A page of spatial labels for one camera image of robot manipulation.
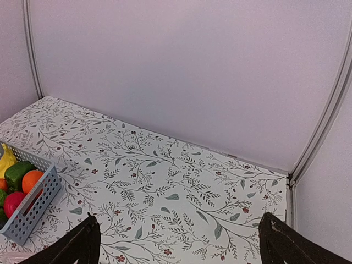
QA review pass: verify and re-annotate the green toy cabbage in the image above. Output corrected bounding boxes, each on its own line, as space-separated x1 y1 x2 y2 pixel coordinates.
0 189 8 222

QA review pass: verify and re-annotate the right aluminium corner post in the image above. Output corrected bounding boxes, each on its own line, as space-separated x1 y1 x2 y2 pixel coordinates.
287 32 351 230

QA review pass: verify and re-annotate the red toy apple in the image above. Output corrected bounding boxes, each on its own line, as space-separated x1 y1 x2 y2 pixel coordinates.
3 191 26 218

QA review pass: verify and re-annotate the green toy bell pepper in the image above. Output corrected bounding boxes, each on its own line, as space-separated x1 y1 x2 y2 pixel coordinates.
4 161 36 193

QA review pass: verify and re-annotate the blue perforated plastic basket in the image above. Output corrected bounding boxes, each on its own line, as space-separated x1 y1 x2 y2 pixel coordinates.
1 142 62 245

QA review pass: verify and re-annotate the orange green toy mango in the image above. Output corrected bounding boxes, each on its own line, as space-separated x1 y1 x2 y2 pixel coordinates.
0 179 8 192

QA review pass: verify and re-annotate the orange toy orange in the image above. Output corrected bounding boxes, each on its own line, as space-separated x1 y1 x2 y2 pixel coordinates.
22 170 43 194

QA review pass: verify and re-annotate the clear zip top bag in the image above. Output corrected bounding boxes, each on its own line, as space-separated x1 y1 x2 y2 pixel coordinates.
1 252 32 264

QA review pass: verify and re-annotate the left aluminium corner post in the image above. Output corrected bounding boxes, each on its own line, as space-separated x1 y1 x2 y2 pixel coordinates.
22 0 44 99

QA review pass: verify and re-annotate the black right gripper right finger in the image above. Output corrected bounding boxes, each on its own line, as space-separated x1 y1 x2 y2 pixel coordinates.
258 212 351 264

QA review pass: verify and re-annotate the floral patterned table mat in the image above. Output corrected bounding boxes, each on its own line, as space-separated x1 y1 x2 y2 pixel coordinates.
1 97 287 263

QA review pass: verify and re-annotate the aluminium corner post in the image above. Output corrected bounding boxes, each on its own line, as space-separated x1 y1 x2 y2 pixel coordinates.
22 0 44 99
287 32 351 230

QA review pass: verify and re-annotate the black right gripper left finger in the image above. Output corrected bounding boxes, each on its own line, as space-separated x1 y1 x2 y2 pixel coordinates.
22 214 101 264

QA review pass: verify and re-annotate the yellow toy banana bunch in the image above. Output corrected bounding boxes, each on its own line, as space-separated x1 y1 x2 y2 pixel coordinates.
0 143 17 179

